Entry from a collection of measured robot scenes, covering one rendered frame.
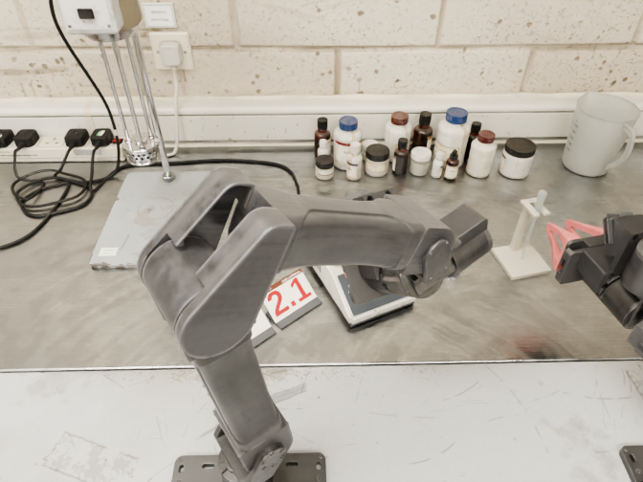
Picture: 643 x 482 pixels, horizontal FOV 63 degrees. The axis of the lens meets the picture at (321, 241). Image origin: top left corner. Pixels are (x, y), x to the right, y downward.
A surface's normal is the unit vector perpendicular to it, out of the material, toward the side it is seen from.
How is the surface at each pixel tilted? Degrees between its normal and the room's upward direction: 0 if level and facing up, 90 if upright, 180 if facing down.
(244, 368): 93
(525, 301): 0
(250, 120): 90
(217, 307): 90
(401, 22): 90
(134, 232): 0
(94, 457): 0
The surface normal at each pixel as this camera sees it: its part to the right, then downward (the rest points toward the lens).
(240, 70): 0.03, 0.67
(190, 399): 0.00, -0.74
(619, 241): -0.97, 0.16
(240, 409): 0.52, 0.58
